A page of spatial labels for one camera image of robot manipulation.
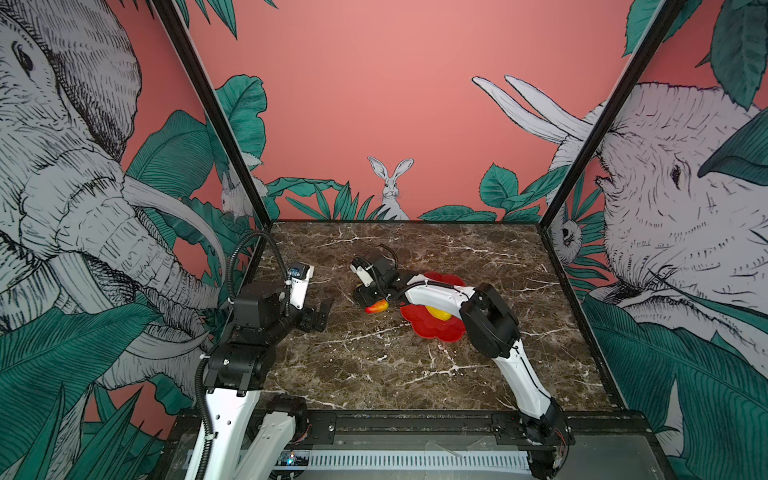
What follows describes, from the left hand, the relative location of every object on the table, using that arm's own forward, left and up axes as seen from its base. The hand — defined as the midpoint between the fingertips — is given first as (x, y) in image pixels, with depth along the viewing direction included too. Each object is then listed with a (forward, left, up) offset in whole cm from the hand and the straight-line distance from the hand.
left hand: (313, 288), depth 68 cm
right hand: (+13, -7, -22) cm, 27 cm away
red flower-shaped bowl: (+3, -29, -27) cm, 40 cm away
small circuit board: (-31, +6, -27) cm, 41 cm away
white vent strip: (-33, -45, -27) cm, 62 cm away
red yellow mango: (+8, -15, -26) cm, 31 cm away
